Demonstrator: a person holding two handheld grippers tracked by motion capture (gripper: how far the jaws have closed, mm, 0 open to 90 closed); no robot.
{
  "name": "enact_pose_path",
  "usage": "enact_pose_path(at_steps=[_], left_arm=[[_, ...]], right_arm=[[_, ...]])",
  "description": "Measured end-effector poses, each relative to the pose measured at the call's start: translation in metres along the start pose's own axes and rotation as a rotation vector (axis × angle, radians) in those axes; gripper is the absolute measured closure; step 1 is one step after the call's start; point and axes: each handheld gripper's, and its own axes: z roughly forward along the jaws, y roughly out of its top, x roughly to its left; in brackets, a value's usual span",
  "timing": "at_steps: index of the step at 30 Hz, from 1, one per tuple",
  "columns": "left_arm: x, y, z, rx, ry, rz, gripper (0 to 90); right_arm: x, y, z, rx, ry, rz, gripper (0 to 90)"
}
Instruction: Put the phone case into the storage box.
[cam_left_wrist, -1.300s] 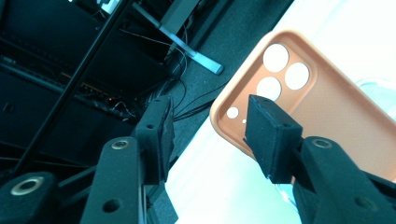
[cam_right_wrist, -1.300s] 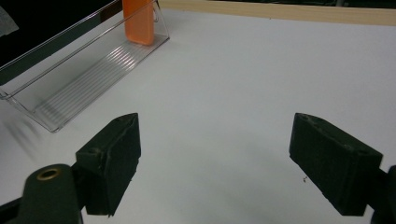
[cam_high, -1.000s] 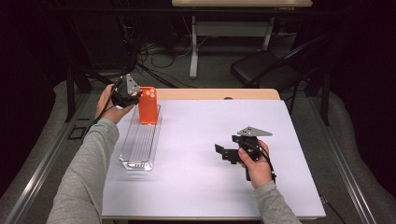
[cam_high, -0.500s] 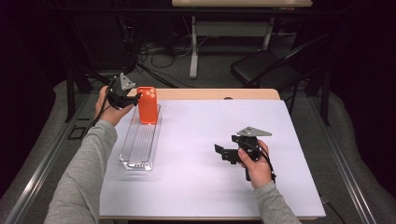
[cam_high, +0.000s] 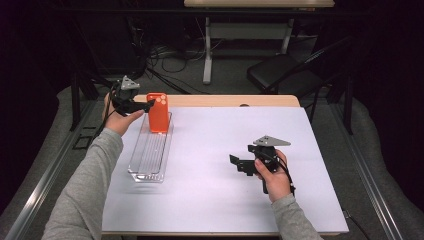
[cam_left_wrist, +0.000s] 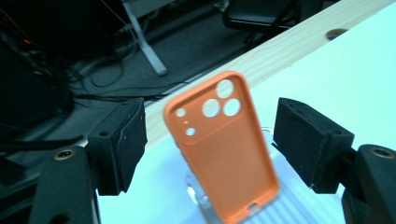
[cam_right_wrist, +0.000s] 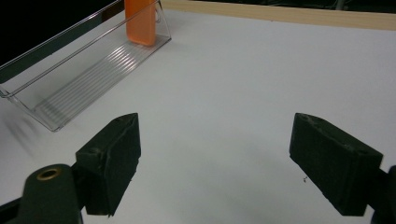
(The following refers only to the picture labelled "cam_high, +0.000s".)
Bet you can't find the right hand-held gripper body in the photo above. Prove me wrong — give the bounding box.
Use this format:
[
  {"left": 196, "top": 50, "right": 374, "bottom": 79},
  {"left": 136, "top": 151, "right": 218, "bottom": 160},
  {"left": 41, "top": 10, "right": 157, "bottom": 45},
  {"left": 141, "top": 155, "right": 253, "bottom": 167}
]
[{"left": 247, "top": 134, "right": 292, "bottom": 176}]

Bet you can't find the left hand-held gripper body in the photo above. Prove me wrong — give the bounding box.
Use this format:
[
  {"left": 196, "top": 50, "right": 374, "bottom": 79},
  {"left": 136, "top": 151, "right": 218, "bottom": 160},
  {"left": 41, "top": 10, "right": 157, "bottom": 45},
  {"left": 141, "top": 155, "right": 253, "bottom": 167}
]
[{"left": 109, "top": 75, "right": 148, "bottom": 117}]

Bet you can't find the orange phone case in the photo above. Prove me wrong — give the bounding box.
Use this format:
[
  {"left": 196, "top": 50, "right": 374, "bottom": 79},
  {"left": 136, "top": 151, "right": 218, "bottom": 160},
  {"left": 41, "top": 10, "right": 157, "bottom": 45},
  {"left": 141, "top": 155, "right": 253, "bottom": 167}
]
[{"left": 146, "top": 92, "right": 170, "bottom": 134}]

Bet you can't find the clear plastic tray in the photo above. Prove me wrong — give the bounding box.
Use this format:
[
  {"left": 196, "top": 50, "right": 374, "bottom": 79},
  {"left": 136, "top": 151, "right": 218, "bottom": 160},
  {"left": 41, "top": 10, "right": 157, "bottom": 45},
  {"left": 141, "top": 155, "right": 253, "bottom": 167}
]
[{"left": 127, "top": 111, "right": 175, "bottom": 184}]

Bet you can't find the person's left hand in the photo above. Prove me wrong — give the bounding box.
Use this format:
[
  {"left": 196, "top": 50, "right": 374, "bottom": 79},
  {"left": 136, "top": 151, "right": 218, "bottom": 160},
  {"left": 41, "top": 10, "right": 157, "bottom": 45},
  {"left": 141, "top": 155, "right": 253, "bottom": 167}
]
[{"left": 103, "top": 91, "right": 145, "bottom": 137}]

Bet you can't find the person's right hand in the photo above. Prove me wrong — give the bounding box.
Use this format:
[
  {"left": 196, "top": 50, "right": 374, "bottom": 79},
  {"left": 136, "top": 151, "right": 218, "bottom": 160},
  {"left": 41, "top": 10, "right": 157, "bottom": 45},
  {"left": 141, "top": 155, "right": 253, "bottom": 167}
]
[{"left": 254, "top": 149, "right": 293, "bottom": 203}]

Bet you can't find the white table sheet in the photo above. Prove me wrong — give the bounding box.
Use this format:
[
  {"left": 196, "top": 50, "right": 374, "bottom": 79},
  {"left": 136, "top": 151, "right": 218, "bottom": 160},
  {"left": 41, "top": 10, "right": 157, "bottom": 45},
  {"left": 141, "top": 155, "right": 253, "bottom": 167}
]
[{"left": 101, "top": 105, "right": 350, "bottom": 234}]

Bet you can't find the black metal stand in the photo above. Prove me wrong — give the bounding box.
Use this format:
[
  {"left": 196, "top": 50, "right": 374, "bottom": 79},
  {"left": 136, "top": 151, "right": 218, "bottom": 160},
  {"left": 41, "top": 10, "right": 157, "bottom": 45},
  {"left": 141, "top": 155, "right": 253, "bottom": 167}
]
[
  {"left": 69, "top": 68, "right": 116, "bottom": 132},
  {"left": 344, "top": 74, "right": 355, "bottom": 136}
]

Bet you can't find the black folding chair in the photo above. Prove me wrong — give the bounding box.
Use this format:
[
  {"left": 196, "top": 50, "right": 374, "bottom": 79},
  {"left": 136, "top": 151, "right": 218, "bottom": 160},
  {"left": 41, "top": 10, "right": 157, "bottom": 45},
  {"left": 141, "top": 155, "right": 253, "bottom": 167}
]
[{"left": 246, "top": 34, "right": 354, "bottom": 101}]

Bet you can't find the black metal crossbar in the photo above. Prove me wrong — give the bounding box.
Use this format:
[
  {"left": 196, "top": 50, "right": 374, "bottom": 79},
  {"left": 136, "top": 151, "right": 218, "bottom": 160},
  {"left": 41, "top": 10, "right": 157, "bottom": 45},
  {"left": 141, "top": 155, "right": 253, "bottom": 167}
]
[{"left": 49, "top": 7, "right": 371, "bottom": 17}]

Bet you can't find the desk with white legs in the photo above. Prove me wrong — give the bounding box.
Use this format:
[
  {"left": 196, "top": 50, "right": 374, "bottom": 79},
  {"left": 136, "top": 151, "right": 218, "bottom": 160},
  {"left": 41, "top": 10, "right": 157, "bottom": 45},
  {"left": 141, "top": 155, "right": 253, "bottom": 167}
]
[{"left": 183, "top": 0, "right": 335, "bottom": 85}]

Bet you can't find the bundle of floor cables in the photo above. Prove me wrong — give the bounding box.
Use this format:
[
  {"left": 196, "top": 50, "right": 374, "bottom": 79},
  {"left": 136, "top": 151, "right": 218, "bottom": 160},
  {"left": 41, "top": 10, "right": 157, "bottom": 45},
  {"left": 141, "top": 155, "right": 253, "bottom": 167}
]
[{"left": 126, "top": 16, "right": 208, "bottom": 96}]

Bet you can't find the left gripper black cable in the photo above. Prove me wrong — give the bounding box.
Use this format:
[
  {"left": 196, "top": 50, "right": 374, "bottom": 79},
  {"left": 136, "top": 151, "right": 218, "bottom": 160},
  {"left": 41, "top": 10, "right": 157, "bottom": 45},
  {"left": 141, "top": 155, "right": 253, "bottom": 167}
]
[{"left": 94, "top": 81, "right": 121, "bottom": 141}]

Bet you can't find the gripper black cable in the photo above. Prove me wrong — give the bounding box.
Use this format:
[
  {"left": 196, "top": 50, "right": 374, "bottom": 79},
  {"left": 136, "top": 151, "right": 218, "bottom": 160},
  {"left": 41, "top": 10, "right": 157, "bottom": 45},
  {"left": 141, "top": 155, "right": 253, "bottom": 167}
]
[
  {"left": 266, "top": 153, "right": 297, "bottom": 198},
  {"left": 94, "top": 81, "right": 121, "bottom": 141}
]

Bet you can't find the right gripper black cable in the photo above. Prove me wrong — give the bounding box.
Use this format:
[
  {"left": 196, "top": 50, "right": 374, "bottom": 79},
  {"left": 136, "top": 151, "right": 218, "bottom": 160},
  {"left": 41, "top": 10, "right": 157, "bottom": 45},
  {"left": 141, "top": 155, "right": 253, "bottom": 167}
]
[{"left": 266, "top": 153, "right": 297, "bottom": 198}]

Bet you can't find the black floor cable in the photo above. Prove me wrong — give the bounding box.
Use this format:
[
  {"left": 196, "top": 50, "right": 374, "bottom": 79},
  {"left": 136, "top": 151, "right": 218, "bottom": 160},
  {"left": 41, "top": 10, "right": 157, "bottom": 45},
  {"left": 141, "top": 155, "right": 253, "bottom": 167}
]
[{"left": 342, "top": 209, "right": 372, "bottom": 240}]

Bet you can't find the aluminium floor rail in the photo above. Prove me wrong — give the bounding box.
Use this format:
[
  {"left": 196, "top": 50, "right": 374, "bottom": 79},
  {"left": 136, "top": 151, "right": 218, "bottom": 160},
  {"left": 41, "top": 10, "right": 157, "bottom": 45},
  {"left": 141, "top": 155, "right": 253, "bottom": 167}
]
[
  {"left": 333, "top": 103, "right": 404, "bottom": 240},
  {"left": 6, "top": 99, "right": 98, "bottom": 240}
]

